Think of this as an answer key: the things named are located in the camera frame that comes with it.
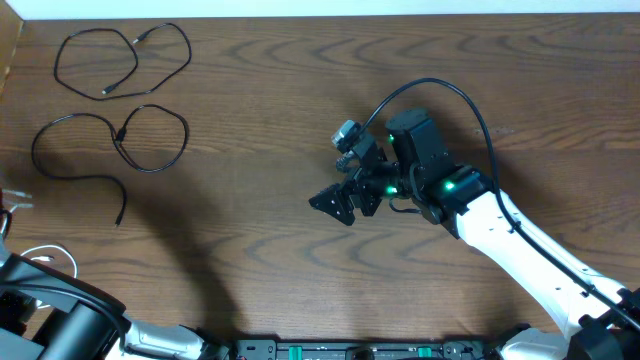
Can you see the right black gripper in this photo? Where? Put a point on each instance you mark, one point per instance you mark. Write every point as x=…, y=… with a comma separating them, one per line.
x=345, y=212

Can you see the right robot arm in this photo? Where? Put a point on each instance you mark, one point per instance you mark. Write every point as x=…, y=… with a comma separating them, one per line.
x=596, y=315

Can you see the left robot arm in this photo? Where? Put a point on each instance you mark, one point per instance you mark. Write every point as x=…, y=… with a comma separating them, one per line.
x=46, y=314

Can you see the brown cardboard panel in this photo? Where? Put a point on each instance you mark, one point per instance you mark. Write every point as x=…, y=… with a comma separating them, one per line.
x=11, y=25

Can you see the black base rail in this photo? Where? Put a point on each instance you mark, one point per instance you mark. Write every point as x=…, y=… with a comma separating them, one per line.
x=350, y=350

